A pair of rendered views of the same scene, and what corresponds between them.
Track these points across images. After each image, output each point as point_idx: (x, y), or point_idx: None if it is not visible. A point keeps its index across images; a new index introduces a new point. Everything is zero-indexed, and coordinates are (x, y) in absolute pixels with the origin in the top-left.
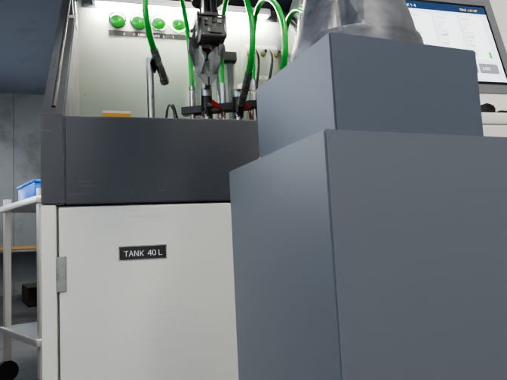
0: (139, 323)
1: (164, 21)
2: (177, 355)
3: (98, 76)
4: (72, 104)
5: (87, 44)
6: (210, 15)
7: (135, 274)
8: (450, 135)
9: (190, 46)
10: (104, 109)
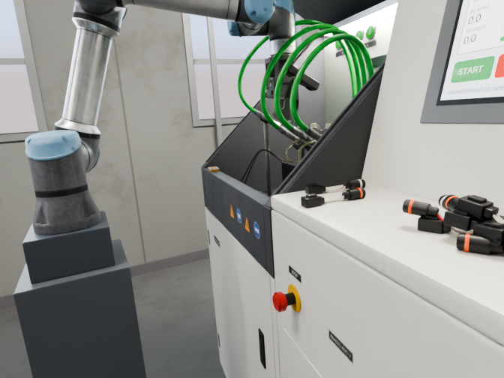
0: (219, 271)
1: (360, 33)
2: (225, 295)
3: (331, 91)
4: (253, 142)
5: (327, 67)
6: (268, 80)
7: (217, 249)
8: (21, 275)
9: (282, 98)
10: (334, 116)
